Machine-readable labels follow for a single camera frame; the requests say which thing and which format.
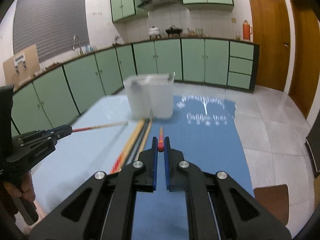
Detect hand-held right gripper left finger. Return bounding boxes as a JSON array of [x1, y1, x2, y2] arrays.
[[29, 137, 158, 240]]

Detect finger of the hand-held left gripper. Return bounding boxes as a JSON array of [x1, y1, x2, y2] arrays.
[[12, 124, 73, 142], [20, 131, 73, 147]]

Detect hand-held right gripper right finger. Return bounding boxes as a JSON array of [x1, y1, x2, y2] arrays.
[[164, 137, 292, 240]]

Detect red orange chopstick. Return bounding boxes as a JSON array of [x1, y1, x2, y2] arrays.
[[157, 125, 166, 153]]

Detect person's left forearm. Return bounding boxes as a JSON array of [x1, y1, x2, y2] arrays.
[[0, 180, 18, 222]]

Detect person's left hand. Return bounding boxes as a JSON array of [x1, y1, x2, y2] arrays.
[[4, 172, 36, 203]]

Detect blue mat with white print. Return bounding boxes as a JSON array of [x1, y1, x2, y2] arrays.
[[131, 94, 255, 240]]

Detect white stand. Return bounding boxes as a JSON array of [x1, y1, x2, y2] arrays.
[[14, 54, 27, 74]]

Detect brown board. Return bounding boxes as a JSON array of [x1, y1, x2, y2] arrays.
[[2, 44, 40, 84]]

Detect metal faucet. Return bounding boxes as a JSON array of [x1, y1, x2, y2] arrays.
[[72, 35, 84, 55]]

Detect green base cabinets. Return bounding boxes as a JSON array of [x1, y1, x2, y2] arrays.
[[10, 38, 260, 136]]

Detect grey window blind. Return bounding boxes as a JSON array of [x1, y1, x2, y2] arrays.
[[12, 0, 90, 63]]

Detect brown chair seat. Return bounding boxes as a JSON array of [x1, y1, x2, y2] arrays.
[[254, 184, 289, 226]]

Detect white pot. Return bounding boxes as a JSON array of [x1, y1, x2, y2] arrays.
[[148, 26, 161, 39]]

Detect black pot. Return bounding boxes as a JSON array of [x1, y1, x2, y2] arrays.
[[165, 25, 183, 38]]

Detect row of glass jars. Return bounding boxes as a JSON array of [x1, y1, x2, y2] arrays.
[[184, 27, 211, 37]]

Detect black object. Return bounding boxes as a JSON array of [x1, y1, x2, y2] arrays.
[[305, 124, 320, 177]]

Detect orange thermos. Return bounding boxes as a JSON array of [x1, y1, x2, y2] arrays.
[[242, 20, 253, 42]]

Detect wooden door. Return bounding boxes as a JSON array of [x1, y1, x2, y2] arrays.
[[246, 0, 292, 92], [289, 0, 320, 120]]

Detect range hood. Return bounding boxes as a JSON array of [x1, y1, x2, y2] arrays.
[[137, 0, 183, 8]]

